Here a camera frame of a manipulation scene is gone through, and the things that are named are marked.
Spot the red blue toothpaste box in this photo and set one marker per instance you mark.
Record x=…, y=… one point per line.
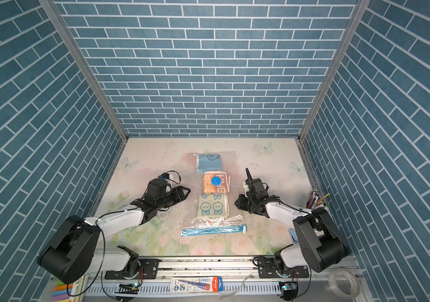
x=213, y=284

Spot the clear vacuum bag blue zip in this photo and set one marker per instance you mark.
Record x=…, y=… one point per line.
x=198, y=226

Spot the coloured marker pack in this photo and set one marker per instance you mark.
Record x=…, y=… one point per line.
x=67, y=292

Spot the cup of tools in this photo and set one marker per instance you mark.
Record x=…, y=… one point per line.
x=315, y=199

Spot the aluminium corner post right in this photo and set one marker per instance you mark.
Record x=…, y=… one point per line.
x=354, y=22

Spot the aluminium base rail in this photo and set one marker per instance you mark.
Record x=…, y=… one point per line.
x=156, y=274

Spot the orange white patterned towel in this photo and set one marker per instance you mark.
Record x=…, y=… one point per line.
x=208, y=188

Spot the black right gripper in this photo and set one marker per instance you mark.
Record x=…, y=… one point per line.
x=241, y=204

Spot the beige towel blue bunny print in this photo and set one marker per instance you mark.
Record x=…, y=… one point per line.
x=212, y=206

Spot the blue vacuum bag valve cap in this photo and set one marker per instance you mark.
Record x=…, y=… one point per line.
x=216, y=181

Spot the aluminium corner post left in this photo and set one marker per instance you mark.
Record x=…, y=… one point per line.
x=67, y=38

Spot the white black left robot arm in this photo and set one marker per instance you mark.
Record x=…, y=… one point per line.
x=79, y=246

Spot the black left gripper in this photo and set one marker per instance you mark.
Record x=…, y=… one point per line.
x=179, y=195

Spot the clear tape roll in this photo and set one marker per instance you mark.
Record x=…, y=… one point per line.
x=344, y=284

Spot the small blue cloth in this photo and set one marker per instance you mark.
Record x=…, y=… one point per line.
x=293, y=236

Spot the light blue towel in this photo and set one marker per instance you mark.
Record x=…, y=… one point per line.
x=208, y=162

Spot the aluminium corner post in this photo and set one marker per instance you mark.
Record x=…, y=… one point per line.
x=67, y=38
x=354, y=22

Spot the clear plastic wrapper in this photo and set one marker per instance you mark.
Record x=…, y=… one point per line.
x=242, y=287

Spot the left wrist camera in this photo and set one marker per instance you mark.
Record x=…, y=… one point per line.
x=165, y=176

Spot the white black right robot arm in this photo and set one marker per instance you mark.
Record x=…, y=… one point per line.
x=319, y=242

